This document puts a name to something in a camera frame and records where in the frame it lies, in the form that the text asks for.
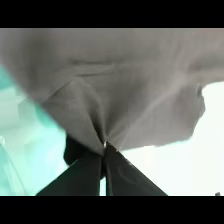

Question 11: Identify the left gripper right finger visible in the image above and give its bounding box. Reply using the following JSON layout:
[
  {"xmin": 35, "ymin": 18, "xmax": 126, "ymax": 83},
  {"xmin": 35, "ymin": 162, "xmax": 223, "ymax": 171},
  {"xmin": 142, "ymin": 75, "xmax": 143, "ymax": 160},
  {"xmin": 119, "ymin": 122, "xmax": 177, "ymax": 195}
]
[{"xmin": 104, "ymin": 142, "xmax": 168, "ymax": 197}]

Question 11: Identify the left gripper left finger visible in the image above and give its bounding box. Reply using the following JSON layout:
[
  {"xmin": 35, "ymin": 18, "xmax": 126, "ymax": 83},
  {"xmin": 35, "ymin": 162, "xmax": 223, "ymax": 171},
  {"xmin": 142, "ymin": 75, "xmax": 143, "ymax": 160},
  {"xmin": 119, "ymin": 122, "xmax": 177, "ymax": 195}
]
[{"xmin": 36, "ymin": 151, "xmax": 103, "ymax": 197}]

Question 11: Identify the black garment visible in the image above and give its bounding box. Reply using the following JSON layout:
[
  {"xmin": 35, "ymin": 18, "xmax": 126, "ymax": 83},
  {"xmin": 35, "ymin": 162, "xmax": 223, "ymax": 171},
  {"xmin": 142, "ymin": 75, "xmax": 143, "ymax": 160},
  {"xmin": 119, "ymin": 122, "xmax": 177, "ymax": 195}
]
[{"xmin": 0, "ymin": 28, "xmax": 224, "ymax": 167}]

